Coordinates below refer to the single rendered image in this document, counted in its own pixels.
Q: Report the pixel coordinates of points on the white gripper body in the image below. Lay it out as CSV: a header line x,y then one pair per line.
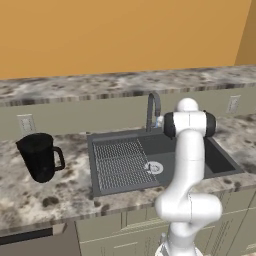
x,y
160,121

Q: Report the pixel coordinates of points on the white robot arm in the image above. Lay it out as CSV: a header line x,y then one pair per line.
x,y
186,166

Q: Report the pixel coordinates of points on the dark grey sink faucet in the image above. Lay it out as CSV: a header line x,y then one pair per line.
x,y
150,110

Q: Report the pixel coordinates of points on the silver sink drain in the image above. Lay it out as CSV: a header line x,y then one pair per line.
x,y
154,168

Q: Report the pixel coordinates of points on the dark grey sink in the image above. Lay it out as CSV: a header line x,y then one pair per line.
x,y
126,160

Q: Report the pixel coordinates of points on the beige cupboard drawer front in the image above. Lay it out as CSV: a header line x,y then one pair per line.
x,y
116,225

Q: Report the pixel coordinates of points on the beige cupboard door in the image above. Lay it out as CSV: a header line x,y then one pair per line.
x,y
230,230
123,248

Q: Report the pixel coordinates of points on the grey dishwasher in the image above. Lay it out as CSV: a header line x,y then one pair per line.
x,y
33,241

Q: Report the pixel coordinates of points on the white wall outlet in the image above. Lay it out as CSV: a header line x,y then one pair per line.
x,y
233,104
26,124

